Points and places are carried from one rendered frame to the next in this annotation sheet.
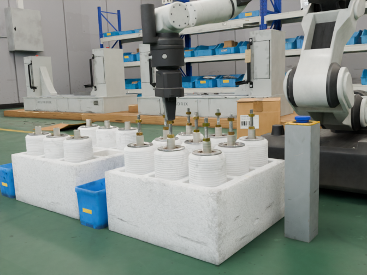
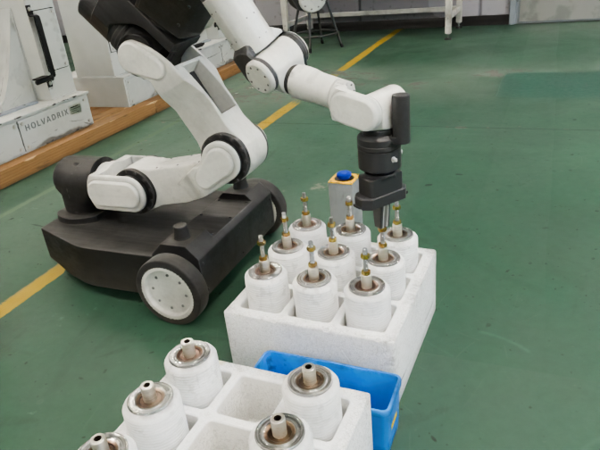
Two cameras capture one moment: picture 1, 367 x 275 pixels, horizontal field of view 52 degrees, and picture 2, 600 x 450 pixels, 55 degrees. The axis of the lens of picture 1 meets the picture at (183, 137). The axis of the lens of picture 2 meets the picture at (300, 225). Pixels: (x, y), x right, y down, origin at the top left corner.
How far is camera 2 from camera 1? 1.85 m
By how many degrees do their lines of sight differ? 97
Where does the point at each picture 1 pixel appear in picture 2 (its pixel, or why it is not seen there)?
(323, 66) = (252, 127)
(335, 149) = (245, 212)
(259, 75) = not seen: outside the picture
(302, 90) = (255, 158)
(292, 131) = (354, 187)
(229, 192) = not seen: hidden behind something
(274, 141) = (204, 242)
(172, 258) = (437, 337)
